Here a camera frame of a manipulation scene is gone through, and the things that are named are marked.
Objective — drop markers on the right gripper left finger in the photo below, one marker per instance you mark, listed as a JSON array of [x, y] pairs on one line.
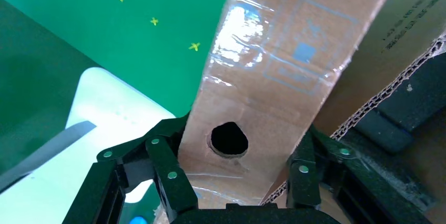
[[167, 166]]

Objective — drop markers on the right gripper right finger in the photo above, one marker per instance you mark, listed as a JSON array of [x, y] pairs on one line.
[[306, 180]]

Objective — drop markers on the small taped cardboard box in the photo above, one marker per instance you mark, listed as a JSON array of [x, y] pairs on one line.
[[278, 76]]

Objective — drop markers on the white robot chassis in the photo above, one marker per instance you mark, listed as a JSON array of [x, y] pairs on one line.
[[111, 111]]

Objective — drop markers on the black foam grid block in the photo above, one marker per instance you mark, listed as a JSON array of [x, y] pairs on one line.
[[411, 111]]

